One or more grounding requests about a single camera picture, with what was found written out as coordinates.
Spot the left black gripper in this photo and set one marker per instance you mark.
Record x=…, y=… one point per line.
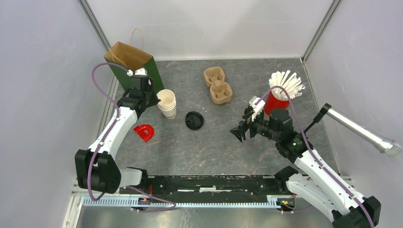
x=155, y=99

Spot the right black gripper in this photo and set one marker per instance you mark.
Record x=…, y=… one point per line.
x=243, y=126

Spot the stack of white paper cups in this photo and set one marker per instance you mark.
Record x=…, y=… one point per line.
x=167, y=103

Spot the stack of black lids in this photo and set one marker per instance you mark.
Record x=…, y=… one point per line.
x=194, y=120

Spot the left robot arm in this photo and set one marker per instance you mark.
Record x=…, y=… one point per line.
x=96, y=167

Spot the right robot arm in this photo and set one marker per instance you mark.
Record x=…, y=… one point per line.
x=313, y=179

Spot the red cup holder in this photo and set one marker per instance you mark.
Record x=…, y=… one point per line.
x=272, y=103

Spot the red D-shaped object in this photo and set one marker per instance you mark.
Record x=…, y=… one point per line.
x=145, y=131

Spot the stack of cardboard cup carriers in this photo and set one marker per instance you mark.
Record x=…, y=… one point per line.
x=220, y=91

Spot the green paper bag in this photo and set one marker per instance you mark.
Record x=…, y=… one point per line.
x=127, y=59

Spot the silver microphone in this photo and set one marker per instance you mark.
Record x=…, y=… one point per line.
x=383, y=144

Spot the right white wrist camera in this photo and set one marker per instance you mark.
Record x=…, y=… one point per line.
x=257, y=105

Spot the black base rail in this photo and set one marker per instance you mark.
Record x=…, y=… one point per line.
x=213, y=188

